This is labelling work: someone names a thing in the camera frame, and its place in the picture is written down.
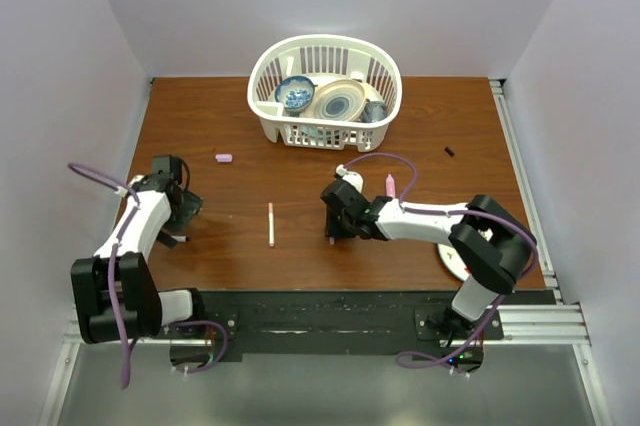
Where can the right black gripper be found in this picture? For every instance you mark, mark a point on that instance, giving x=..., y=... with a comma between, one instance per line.
x=333, y=230

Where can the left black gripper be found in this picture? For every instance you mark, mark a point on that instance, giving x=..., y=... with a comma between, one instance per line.
x=189, y=208

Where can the white pink pen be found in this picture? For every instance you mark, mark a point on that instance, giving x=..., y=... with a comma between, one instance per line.
x=271, y=225

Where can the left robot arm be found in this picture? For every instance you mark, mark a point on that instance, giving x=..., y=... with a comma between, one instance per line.
x=114, y=293

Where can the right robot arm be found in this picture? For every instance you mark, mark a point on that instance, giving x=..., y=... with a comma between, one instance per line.
x=494, y=247

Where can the purple eraser cap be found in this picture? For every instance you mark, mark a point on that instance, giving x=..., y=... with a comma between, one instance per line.
x=224, y=158

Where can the dark blue cup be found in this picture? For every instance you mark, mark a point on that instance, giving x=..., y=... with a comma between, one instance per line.
x=374, y=111

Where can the watermelon pattern plate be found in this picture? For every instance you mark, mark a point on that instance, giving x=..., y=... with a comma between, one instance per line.
x=453, y=262

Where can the beige blue plate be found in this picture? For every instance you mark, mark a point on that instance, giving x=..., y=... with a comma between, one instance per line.
x=340, y=100

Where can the blue patterned bowl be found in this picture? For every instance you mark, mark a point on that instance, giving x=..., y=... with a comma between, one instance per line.
x=295, y=93

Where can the white plastic basket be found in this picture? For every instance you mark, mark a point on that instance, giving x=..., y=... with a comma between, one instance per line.
x=324, y=58

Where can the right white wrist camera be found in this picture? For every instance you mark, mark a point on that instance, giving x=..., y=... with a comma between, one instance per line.
x=351, y=177

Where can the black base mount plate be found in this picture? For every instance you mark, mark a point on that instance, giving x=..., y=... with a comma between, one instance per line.
x=417, y=327

